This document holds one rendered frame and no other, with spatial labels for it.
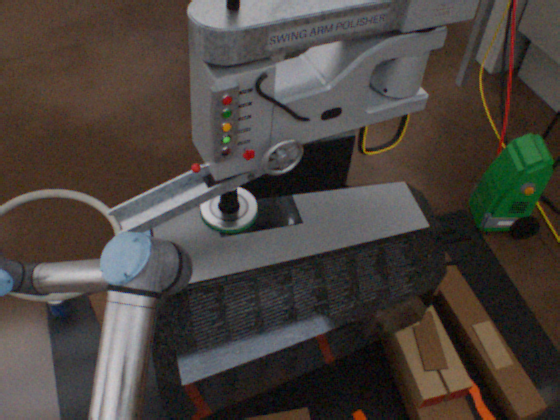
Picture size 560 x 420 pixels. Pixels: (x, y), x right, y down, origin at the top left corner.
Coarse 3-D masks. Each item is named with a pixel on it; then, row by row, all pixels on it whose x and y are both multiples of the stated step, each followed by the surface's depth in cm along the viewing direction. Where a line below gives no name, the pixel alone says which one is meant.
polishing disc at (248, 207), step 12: (240, 192) 240; (204, 204) 235; (216, 204) 235; (240, 204) 236; (252, 204) 237; (204, 216) 231; (216, 216) 231; (228, 216) 232; (240, 216) 232; (252, 216) 233; (228, 228) 228
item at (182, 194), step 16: (272, 160) 218; (192, 176) 221; (240, 176) 216; (256, 176) 220; (160, 192) 220; (176, 192) 221; (192, 192) 220; (208, 192) 214; (224, 192) 218; (112, 208) 215; (128, 208) 218; (144, 208) 219; (160, 208) 218; (176, 208) 213; (192, 208) 216; (128, 224) 216; (144, 224) 211; (160, 224) 215
